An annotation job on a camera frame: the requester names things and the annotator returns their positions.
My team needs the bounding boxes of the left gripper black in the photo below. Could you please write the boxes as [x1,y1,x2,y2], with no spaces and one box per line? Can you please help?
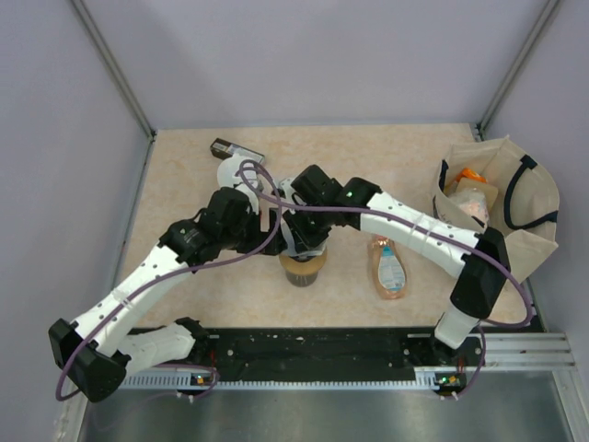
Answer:
[221,207,286,257]

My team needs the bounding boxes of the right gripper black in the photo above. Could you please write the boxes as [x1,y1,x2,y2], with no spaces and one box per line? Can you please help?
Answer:
[283,201,332,254]

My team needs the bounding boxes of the wooden ring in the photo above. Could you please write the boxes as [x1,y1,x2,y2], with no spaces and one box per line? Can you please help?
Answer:
[278,250,328,276]

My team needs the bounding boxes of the white paper coffee filter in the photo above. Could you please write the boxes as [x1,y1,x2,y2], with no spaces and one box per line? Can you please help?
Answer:
[216,155,259,189]

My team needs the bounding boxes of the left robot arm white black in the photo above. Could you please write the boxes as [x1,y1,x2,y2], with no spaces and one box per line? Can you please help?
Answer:
[48,184,283,402]

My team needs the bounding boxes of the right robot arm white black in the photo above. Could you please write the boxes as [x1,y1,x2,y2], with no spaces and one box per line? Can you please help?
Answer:
[278,165,511,365]

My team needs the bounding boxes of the glass flask carafe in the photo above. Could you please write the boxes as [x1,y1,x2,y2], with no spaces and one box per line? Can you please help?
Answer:
[285,272,318,287]

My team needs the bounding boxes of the black rectangular box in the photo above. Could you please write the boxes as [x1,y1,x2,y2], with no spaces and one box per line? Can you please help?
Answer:
[210,138,265,165]

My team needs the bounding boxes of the orange soap bottle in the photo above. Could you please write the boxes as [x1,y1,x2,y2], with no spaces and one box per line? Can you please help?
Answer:
[368,235,407,300]

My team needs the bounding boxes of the orange capped bottle in bag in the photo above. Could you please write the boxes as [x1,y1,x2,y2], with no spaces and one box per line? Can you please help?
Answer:
[455,168,487,183]

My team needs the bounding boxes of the beige tote bag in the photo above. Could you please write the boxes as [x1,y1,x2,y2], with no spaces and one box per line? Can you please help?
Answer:
[431,137,560,282]

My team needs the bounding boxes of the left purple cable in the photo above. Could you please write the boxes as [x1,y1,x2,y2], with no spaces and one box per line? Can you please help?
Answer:
[54,158,283,401]

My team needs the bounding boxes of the purple cable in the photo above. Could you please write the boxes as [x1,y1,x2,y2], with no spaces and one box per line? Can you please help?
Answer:
[54,158,283,401]
[237,163,535,401]

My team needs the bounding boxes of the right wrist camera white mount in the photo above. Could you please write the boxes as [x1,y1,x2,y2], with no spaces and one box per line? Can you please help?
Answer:
[277,178,306,205]

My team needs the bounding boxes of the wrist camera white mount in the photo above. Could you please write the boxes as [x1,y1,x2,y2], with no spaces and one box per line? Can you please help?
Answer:
[234,177,263,215]
[277,178,306,205]

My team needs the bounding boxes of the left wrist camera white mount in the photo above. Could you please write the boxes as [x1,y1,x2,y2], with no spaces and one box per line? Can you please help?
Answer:
[234,177,263,215]

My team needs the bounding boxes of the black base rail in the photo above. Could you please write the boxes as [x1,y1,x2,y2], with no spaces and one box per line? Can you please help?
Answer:
[180,327,482,381]

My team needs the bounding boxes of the grey cable duct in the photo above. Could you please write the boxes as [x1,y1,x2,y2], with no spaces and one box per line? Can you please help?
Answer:
[119,368,466,394]

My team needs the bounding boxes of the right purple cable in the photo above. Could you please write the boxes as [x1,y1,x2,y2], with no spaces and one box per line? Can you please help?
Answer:
[237,163,535,401]

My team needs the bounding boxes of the right aluminium frame post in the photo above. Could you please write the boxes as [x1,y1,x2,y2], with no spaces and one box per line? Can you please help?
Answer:
[469,0,562,142]

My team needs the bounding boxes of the aluminium frame post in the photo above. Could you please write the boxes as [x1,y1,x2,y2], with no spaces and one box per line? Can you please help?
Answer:
[469,0,562,142]
[68,0,156,141]

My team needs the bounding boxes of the left aluminium frame post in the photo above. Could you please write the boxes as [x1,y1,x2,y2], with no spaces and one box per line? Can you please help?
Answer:
[68,0,156,141]

